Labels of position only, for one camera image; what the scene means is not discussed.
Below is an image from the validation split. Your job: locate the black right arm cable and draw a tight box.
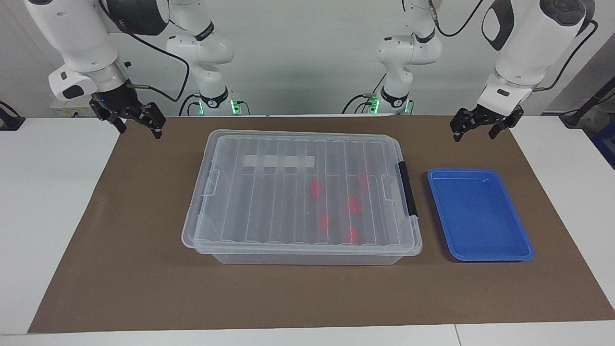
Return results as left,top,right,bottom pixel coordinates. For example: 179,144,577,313
98,0,191,102

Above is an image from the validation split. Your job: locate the black stand pole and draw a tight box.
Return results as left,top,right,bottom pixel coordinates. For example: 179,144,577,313
560,77,615,127

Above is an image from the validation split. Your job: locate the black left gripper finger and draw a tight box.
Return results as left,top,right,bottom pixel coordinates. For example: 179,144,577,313
488,117,513,140
450,108,474,143

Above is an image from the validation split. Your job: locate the brown table mat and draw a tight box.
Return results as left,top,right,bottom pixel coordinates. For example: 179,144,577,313
28,115,615,334

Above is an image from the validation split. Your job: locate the blue plastic tray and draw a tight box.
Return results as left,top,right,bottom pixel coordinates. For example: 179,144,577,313
427,168,535,262

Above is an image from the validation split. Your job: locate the clear plastic storage box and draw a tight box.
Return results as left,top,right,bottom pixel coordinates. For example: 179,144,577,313
182,129,423,266

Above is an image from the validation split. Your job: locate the white wall socket box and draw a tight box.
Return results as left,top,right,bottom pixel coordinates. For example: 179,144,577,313
50,99,96,118

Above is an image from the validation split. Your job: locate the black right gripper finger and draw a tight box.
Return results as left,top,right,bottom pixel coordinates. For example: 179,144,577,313
98,114,128,135
141,102,167,140

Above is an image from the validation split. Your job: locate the blue crate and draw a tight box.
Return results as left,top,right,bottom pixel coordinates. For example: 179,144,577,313
590,120,615,170

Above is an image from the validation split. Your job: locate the black box latch handle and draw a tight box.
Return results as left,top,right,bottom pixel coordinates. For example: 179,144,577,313
397,161,419,218

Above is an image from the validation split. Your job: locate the black base power cable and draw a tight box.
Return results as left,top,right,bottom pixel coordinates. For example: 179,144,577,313
342,72,386,115
179,93,201,117

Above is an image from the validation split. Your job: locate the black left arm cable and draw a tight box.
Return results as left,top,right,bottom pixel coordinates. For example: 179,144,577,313
428,0,599,92

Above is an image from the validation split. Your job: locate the black clamp foot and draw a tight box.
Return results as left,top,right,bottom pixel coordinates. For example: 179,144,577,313
0,100,25,131

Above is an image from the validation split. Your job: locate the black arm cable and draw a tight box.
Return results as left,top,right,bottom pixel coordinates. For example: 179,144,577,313
98,0,191,102
428,0,599,92

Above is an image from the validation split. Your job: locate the clear ribbed plastic lid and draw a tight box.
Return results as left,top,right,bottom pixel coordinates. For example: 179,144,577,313
182,129,423,255

